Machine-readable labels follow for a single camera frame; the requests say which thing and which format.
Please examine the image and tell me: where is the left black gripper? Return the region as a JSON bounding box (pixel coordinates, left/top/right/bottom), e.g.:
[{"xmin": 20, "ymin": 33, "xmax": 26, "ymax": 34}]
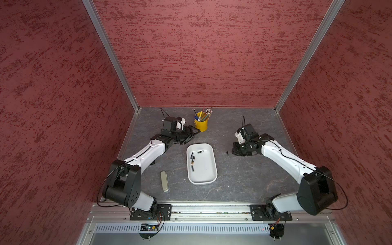
[{"xmin": 171, "ymin": 125, "xmax": 201, "ymax": 144}]

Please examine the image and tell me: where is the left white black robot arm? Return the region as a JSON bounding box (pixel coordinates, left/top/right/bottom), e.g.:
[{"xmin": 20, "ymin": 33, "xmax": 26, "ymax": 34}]
[{"xmin": 98, "ymin": 125, "xmax": 201, "ymax": 217}]

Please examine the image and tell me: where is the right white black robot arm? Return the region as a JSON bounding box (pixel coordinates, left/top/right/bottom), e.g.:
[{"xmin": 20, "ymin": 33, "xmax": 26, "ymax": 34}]
[{"xmin": 232, "ymin": 132, "xmax": 338, "ymax": 217}]

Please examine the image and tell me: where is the coloured pencils bundle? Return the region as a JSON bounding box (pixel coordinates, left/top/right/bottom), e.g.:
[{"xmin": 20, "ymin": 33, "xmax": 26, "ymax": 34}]
[{"xmin": 194, "ymin": 108, "xmax": 213, "ymax": 122}]

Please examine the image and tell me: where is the left aluminium corner post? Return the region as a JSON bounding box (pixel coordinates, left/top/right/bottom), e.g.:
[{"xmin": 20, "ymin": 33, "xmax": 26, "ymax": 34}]
[{"xmin": 82, "ymin": 0, "xmax": 139, "ymax": 113}]

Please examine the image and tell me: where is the yellow pencil cup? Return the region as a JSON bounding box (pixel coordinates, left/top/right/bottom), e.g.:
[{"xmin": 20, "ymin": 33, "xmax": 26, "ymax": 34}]
[{"xmin": 194, "ymin": 119, "xmax": 209, "ymax": 132}]

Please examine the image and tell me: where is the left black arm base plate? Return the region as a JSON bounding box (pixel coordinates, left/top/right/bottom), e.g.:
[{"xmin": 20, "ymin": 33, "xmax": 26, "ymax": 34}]
[{"xmin": 130, "ymin": 204, "xmax": 172, "ymax": 221}]

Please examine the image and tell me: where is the aluminium front rail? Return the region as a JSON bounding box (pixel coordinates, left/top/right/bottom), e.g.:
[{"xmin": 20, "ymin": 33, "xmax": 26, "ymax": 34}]
[{"xmin": 86, "ymin": 201, "xmax": 337, "ymax": 224}]

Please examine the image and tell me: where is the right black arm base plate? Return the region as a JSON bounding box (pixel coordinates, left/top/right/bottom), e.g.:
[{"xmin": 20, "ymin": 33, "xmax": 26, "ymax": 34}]
[{"xmin": 249, "ymin": 204, "xmax": 293, "ymax": 222}]

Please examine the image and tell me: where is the right aluminium corner post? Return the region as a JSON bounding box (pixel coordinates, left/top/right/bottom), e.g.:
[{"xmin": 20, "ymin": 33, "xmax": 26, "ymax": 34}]
[{"xmin": 275, "ymin": 0, "xmax": 345, "ymax": 113}]

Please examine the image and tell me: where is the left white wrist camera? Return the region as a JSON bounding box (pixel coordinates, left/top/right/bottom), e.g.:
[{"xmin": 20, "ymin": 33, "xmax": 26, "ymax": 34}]
[{"xmin": 162, "ymin": 116, "xmax": 186, "ymax": 133}]

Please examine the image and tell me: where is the beige oblong case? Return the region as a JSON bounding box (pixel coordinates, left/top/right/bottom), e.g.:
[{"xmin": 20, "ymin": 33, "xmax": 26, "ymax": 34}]
[{"xmin": 160, "ymin": 171, "xmax": 169, "ymax": 192}]

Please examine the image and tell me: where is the white oval storage tray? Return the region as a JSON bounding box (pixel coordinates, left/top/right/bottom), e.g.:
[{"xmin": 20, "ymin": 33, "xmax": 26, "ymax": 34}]
[{"xmin": 186, "ymin": 144, "xmax": 218, "ymax": 185}]

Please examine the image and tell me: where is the aluminium corner post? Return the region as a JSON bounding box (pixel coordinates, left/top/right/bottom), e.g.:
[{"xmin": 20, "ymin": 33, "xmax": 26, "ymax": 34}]
[
  {"xmin": 275, "ymin": 0, "xmax": 345, "ymax": 113},
  {"xmin": 82, "ymin": 0, "xmax": 139, "ymax": 113}
]

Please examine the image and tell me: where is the left controller board with wires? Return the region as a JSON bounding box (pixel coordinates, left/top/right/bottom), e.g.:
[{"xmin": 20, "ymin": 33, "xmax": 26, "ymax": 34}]
[{"xmin": 139, "ymin": 223, "xmax": 164, "ymax": 240}]

